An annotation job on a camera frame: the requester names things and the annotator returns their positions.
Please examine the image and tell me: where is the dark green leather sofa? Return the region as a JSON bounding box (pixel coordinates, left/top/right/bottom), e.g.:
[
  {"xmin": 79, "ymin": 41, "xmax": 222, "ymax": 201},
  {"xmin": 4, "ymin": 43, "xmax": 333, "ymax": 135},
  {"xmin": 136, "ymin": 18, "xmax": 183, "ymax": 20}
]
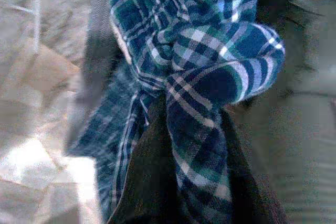
[{"xmin": 236, "ymin": 0, "xmax": 336, "ymax": 224}]

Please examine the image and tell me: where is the blue plaid shirt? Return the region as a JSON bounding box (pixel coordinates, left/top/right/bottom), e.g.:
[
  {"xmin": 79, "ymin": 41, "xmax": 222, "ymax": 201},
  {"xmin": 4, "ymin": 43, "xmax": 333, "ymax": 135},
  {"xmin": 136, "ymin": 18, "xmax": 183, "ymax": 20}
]
[{"xmin": 65, "ymin": 0, "xmax": 287, "ymax": 224}]

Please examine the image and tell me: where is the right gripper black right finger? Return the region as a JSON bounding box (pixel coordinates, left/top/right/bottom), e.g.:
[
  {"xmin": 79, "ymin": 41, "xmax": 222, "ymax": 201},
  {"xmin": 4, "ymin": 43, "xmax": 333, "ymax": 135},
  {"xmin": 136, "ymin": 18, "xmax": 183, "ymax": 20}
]
[{"xmin": 223, "ymin": 107, "xmax": 288, "ymax": 224}]

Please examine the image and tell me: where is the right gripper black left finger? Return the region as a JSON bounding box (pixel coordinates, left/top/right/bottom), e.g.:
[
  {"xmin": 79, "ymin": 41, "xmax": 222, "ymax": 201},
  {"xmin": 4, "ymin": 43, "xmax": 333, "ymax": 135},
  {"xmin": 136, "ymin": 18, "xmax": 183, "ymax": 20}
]
[{"xmin": 118, "ymin": 100, "xmax": 190, "ymax": 224}]

